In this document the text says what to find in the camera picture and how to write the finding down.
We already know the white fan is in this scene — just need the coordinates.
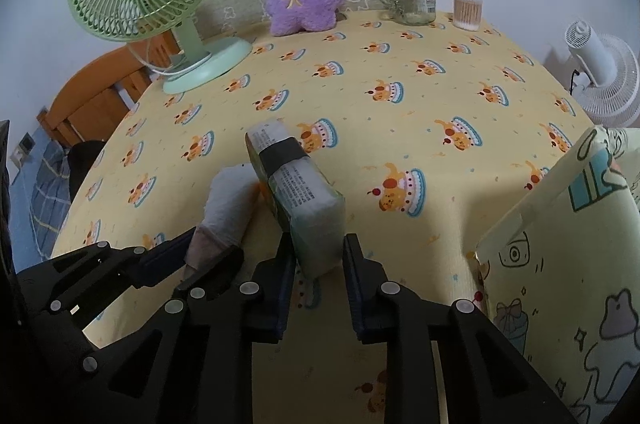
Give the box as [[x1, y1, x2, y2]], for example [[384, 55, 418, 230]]
[[564, 20, 640, 131]]

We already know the cotton swab container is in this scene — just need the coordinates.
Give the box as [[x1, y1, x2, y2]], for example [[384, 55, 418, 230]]
[[452, 0, 485, 31]]

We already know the black garment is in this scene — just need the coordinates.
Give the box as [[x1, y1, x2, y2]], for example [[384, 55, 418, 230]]
[[67, 140, 109, 201]]

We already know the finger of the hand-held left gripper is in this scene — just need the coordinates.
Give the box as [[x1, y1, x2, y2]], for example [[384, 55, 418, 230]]
[[172, 248, 244, 302], [95, 228, 197, 287]]

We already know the wooden bed headboard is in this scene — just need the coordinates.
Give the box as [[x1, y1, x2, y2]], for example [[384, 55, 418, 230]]
[[36, 31, 182, 151]]

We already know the yellow cartoon storage box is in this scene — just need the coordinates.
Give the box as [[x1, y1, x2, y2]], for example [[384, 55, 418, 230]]
[[474, 125, 640, 424]]

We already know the white cloth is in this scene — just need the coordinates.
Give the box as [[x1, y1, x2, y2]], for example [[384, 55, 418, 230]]
[[184, 164, 262, 271]]

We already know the green tissue pack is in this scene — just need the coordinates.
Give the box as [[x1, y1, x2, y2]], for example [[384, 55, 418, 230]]
[[244, 119, 347, 277]]

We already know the blue plaid bedding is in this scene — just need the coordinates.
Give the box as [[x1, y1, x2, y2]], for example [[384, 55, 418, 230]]
[[9, 139, 77, 275]]

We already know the wall socket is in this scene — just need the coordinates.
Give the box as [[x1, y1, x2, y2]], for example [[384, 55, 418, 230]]
[[12, 133, 37, 165]]

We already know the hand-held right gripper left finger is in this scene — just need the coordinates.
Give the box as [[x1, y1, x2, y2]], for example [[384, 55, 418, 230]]
[[70, 235, 297, 424]]

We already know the yellow cake print tablecloth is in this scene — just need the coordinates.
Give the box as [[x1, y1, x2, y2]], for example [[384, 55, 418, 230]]
[[50, 8, 603, 424]]

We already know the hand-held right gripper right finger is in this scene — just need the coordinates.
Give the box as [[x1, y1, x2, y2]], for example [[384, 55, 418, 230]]
[[344, 234, 576, 424]]

